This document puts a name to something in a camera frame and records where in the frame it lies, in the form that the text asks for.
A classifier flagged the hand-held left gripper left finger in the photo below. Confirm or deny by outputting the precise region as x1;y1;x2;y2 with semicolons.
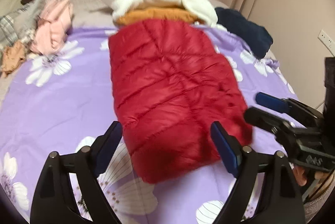
30;121;123;224

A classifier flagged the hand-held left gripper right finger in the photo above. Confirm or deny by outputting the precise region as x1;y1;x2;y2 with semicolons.
211;121;306;224

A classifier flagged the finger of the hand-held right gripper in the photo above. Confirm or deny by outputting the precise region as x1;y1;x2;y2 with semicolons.
244;107;320;151
256;92;323;122

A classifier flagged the red puffer jacket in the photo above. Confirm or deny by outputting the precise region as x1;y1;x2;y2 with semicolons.
108;18;253;185

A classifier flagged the person's right forearm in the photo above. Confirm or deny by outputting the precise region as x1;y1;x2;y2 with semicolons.
304;177;335;216

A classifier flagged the person's right hand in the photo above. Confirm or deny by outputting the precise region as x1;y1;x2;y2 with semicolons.
293;165;333;188

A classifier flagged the purple floral bed sheet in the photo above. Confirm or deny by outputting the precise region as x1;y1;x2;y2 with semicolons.
0;26;301;224

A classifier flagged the navy garment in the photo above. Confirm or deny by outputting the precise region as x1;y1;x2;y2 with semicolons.
215;7;274;59

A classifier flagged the pink garment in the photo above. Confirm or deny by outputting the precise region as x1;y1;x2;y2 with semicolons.
30;0;74;55

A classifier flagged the small tan cloth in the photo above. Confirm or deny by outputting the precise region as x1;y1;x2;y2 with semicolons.
1;42;28;78

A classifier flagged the orange-brown garment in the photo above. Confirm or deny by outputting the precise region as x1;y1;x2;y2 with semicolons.
115;6;205;27

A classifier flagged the mauve bed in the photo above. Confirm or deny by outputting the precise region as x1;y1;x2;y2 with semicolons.
0;0;278;99

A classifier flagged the plaid cloth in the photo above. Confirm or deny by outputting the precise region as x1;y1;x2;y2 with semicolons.
0;8;37;50

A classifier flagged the grey garment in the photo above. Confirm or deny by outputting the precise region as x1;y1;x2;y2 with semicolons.
16;0;51;20

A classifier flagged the white wall socket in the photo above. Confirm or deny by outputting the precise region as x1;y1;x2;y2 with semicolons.
318;29;335;51

